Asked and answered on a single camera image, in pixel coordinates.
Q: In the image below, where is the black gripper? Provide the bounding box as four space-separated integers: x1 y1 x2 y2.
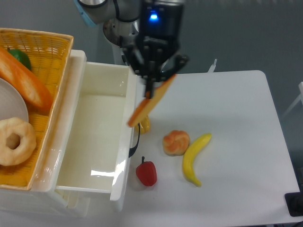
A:
123 0 189 98

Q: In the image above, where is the orange bread slice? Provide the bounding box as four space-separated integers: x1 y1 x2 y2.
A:
127 74 177 127

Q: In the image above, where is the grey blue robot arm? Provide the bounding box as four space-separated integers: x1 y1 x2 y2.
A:
74 0 189 99

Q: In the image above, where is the orange bread roll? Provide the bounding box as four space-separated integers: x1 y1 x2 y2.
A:
162 130 190 156

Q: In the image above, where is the upper white drawer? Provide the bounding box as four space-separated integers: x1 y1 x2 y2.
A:
55 61 138 202

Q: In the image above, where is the yellow corn cob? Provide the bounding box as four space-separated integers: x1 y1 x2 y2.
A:
134 116 151 134

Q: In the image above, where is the yellow banana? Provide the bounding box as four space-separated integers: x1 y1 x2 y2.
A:
182 133 212 187

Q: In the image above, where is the red bell pepper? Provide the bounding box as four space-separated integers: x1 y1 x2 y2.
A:
135 156 157 187

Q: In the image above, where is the yellow woven basket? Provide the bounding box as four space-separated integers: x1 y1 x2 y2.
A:
0 28 73 191

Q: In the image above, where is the orange baguette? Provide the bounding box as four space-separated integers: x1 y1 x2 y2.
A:
0 47 53 112

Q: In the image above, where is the green avocado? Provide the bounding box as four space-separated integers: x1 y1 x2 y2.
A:
7 48 32 71

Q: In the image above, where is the white plate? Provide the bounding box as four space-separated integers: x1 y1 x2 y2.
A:
0 79 29 122

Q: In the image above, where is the black device at edge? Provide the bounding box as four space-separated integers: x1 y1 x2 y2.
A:
285 192 303 217

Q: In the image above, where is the white metal bracket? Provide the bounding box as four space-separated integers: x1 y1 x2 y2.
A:
208 59 217 73

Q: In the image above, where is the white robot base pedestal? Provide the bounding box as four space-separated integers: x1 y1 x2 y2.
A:
103 18 139 65

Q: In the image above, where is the black drawer handle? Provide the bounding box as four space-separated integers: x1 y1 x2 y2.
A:
128 128 141 158

